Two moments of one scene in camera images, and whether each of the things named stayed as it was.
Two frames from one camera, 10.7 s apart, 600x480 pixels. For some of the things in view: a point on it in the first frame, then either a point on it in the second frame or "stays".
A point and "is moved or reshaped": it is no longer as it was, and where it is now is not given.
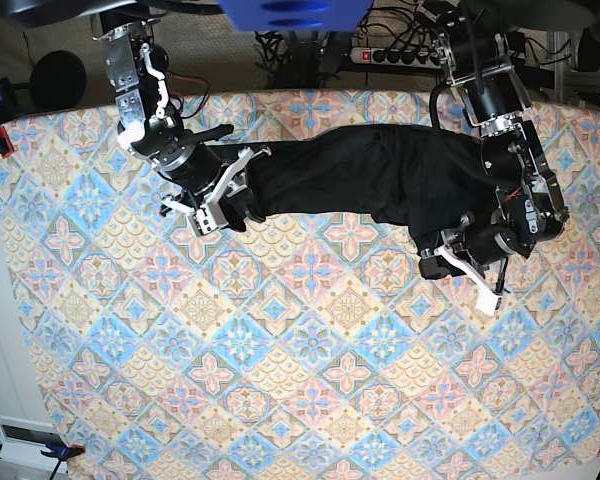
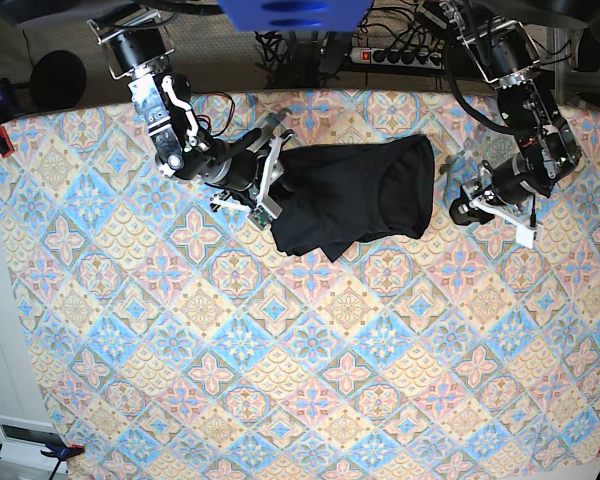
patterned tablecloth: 304,349 stays
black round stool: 57,80 stays
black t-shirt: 426,180 is moved or reshaped
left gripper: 213,200 → 251,171
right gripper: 476,255 → 504,192
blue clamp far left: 1,92 stays
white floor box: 22,442 stays
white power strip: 422,58 stays
